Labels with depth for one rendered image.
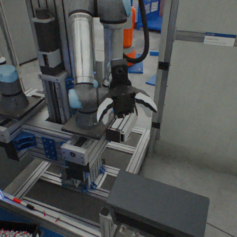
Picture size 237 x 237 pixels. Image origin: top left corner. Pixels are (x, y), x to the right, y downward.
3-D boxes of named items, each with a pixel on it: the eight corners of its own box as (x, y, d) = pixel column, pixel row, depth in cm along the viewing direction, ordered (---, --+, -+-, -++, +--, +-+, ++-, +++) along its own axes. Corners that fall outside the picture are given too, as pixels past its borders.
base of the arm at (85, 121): (83, 111, 134) (81, 96, 128) (107, 116, 130) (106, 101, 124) (70, 126, 122) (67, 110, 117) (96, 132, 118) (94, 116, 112)
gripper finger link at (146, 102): (165, 121, 62) (140, 109, 68) (164, 102, 58) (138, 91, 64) (157, 126, 60) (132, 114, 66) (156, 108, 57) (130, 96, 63)
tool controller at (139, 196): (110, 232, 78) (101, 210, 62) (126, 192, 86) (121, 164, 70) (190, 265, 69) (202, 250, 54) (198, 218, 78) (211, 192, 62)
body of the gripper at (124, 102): (139, 117, 68) (133, 96, 77) (137, 91, 63) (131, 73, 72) (114, 121, 68) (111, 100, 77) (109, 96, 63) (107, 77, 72)
